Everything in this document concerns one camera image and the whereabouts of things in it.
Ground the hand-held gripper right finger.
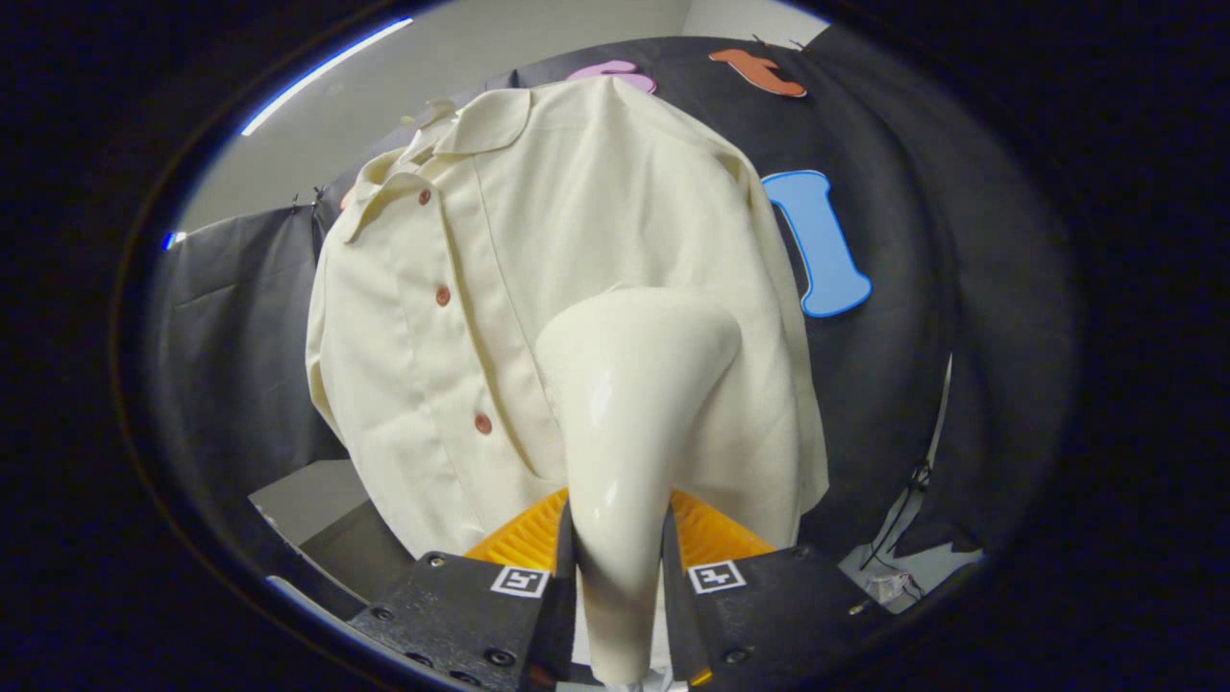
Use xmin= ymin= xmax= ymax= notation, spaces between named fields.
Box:
xmin=661 ymin=490 xmax=890 ymax=688

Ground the grey drawer cabinet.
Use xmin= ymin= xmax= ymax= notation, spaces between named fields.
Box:
xmin=248 ymin=459 xmax=424 ymax=616

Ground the black backdrop cloth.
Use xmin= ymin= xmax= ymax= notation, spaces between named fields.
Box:
xmin=144 ymin=37 xmax=1077 ymax=578

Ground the white garment steamer head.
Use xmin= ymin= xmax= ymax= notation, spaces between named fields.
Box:
xmin=533 ymin=288 xmax=743 ymax=685

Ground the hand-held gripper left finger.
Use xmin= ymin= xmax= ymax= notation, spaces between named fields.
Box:
xmin=346 ymin=488 xmax=578 ymax=691

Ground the black cable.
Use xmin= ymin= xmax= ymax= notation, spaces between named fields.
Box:
xmin=860 ymin=461 xmax=933 ymax=602

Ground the cream button-up shirt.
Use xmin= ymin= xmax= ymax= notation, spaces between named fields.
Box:
xmin=306 ymin=77 xmax=829 ymax=558

